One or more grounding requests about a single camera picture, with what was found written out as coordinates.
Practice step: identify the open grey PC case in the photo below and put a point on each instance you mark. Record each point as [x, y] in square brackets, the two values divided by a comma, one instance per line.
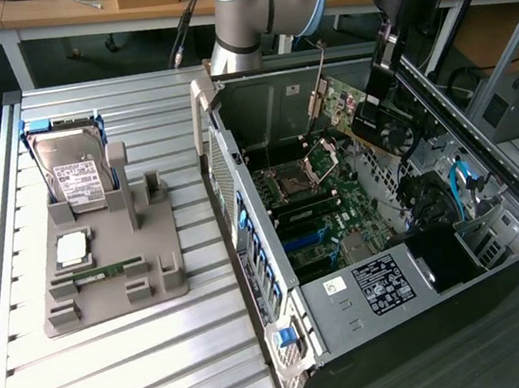
[267, 250]

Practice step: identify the blue expansion slot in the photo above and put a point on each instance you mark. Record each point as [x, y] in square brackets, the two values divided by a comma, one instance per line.
[301, 242]

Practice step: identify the metal socket cover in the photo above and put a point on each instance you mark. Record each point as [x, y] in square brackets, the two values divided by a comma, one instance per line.
[322, 159]

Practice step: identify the wooden desk with grey legs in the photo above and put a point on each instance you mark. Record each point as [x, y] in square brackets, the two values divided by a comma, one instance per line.
[49, 11]

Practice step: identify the grey computer tower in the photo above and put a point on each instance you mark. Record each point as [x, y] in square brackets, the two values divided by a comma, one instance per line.
[516, 107]

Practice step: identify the grey plastic parts rack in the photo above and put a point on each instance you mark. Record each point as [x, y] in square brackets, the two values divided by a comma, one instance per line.
[119, 289]

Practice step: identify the black stand pole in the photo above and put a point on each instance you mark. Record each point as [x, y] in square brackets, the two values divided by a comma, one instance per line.
[464, 4]

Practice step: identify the green RAM stick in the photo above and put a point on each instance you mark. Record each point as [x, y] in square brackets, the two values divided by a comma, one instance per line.
[100, 272]

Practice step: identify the silver CPU chip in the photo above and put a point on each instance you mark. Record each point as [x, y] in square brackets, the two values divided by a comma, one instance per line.
[71, 249]

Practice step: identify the hard disk with blue bracket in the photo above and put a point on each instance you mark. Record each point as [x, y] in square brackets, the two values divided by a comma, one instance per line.
[72, 171]

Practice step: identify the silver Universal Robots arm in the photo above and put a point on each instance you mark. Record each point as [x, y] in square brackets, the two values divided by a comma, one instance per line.
[263, 7]

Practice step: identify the green motherboard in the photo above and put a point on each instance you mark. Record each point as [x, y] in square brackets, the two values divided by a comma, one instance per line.
[356, 200]

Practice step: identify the silver disk bay cage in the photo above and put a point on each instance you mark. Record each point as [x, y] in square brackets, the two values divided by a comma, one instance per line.
[377, 164]
[490, 240]

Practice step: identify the CPU socket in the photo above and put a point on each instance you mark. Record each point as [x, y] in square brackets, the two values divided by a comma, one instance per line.
[296, 183]

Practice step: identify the graphics card with metal bracket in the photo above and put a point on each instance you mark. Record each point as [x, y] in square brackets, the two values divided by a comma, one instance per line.
[339, 107]

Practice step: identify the blue case latch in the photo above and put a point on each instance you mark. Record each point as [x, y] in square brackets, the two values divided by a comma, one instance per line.
[285, 336]

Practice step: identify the grey power supply unit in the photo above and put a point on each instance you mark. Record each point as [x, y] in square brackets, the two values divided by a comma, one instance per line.
[338, 317]

